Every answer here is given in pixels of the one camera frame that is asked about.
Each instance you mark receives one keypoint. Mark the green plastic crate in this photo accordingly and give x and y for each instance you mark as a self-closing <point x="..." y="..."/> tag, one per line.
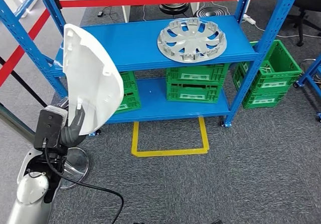
<point x="129" y="82"/>
<point x="130" y="101"/>
<point x="172" y="94"/>
<point x="172" y="74"/>
<point x="248" y="102"/>
<point x="288" y="69"/>

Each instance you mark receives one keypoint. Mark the silver wheel hubcap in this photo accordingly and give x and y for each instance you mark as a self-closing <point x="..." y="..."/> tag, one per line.
<point x="191" y="37"/>

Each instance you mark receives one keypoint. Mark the white power strip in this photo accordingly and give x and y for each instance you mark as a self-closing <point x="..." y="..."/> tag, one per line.
<point x="249" y="19"/>

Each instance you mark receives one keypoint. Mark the white plastic body part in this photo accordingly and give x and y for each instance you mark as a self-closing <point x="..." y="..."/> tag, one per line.
<point x="93" y="82"/>

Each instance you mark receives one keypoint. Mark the chrome stanchion post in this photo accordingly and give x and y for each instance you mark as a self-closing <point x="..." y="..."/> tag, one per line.
<point x="77" y="167"/>

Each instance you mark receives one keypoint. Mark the black ribbed round stool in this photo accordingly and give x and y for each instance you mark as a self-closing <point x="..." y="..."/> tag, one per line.
<point x="208" y="13"/>

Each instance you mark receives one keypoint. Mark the black power adapter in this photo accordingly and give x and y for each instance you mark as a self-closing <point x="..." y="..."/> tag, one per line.
<point x="100" y="14"/>

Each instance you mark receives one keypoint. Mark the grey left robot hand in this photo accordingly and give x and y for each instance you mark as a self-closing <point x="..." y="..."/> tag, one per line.
<point x="78" y="119"/>

